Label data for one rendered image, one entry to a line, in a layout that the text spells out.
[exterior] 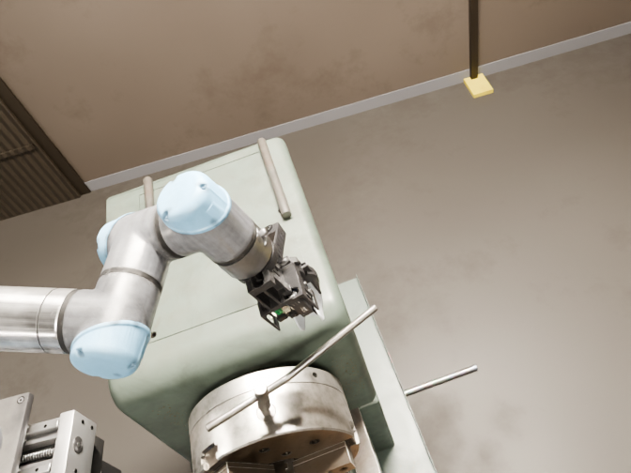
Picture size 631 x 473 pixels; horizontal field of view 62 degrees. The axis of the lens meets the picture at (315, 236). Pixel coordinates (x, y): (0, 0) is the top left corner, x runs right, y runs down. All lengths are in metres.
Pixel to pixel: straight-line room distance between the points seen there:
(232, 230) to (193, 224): 0.05
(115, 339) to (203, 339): 0.45
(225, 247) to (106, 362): 0.18
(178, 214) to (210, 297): 0.49
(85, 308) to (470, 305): 1.98
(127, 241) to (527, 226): 2.24
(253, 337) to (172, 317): 0.18
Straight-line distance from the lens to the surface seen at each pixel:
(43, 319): 0.65
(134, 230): 0.68
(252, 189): 1.24
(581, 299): 2.49
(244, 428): 0.94
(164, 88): 3.26
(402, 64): 3.35
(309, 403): 0.97
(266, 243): 0.69
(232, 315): 1.03
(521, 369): 2.29
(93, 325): 0.62
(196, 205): 0.60
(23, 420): 1.30
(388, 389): 1.67
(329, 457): 1.03
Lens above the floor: 2.07
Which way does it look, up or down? 48 degrees down
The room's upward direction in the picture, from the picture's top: 20 degrees counter-clockwise
